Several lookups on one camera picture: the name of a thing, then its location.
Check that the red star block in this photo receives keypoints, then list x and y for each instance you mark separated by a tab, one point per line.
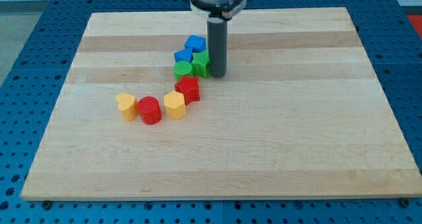
189	87

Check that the red cylinder block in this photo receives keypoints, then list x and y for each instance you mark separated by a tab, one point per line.
149	110

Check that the blue triangle block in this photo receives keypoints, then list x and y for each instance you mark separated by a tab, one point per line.
184	55

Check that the green cylinder block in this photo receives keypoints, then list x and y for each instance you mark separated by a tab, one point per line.
182	68

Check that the green star block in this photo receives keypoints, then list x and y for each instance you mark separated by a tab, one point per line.
200	64

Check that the yellow hexagon block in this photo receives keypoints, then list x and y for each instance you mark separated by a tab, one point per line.
174	103

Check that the blue cube block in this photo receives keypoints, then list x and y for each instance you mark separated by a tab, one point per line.
196	43

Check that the yellow heart block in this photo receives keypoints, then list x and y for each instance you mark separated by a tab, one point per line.
126	104

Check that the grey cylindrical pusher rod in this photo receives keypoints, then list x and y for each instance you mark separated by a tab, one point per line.
217	48

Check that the wooden board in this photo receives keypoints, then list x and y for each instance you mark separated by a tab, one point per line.
300	114

